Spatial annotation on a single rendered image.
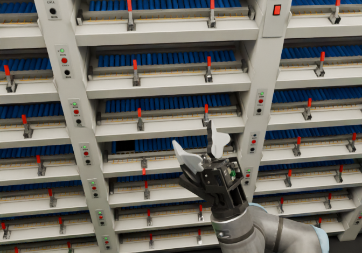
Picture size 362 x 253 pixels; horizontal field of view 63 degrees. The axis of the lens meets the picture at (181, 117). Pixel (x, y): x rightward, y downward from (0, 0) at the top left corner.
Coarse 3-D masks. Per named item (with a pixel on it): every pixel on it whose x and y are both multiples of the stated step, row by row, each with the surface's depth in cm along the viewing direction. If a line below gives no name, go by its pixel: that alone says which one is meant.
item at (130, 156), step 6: (186, 150) 132; (192, 150) 132; (198, 150) 132; (204, 150) 132; (228, 150) 133; (108, 156) 129; (114, 156) 129; (120, 156) 129; (126, 156) 129; (132, 156) 129; (138, 156) 129; (144, 156) 130; (150, 156) 130; (156, 156) 131; (162, 156) 131; (168, 156) 132; (126, 162) 129; (132, 162) 129
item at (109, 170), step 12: (108, 144) 135; (228, 144) 138; (228, 156) 134; (240, 156) 129; (108, 168) 128; (120, 168) 128; (132, 168) 128; (156, 168) 129; (168, 168) 129; (180, 168) 131
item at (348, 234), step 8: (360, 192) 157; (360, 200) 157; (360, 208) 161; (344, 216) 172; (352, 216) 165; (352, 224) 169; (360, 224) 170; (344, 232) 173; (352, 232) 173; (344, 240) 177
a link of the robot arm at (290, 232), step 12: (288, 228) 74; (300, 228) 74; (312, 228) 74; (276, 240) 73; (288, 240) 72; (300, 240) 72; (312, 240) 71; (324, 240) 71; (276, 252) 75; (288, 252) 72; (300, 252) 70; (312, 252) 70; (324, 252) 70
